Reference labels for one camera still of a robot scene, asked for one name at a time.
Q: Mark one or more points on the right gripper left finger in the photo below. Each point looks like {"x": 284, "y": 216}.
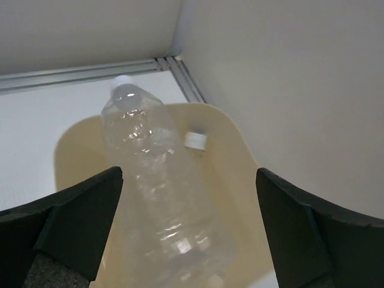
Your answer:
{"x": 59, "y": 240}

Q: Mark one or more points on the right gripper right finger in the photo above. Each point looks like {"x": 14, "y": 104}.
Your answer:
{"x": 315, "y": 243}

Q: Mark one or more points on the clear bottle white cap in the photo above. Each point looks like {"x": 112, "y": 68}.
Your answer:
{"x": 169, "y": 225}

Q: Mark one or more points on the clear bottle diagonal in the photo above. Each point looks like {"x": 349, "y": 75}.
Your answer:
{"x": 195, "y": 141}

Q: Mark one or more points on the beige plastic bin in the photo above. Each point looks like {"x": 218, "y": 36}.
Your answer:
{"x": 228, "y": 169}

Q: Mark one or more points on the aluminium frame rail back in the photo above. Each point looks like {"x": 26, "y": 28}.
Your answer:
{"x": 19, "y": 81}

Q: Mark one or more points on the aluminium frame rail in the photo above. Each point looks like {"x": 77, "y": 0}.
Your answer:
{"x": 186, "y": 79}
{"x": 19, "y": 81}

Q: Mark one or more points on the aluminium frame rail left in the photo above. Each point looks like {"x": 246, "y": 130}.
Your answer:
{"x": 186, "y": 79}

